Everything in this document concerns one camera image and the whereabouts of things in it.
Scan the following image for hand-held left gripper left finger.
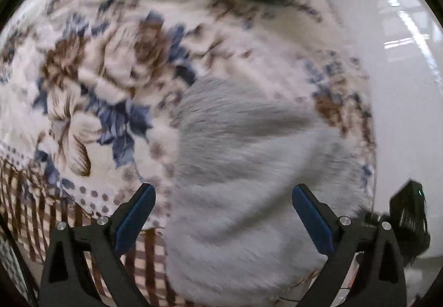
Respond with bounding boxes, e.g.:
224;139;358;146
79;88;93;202
40;183;156;307

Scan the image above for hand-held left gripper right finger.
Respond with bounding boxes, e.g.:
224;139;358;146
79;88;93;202
292;184;407;307

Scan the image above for floral printed blanket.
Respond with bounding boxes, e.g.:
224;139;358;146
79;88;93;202
0;0;380;307

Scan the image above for grey fuzzy pants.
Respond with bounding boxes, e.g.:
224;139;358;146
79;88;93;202
162;74;375;307

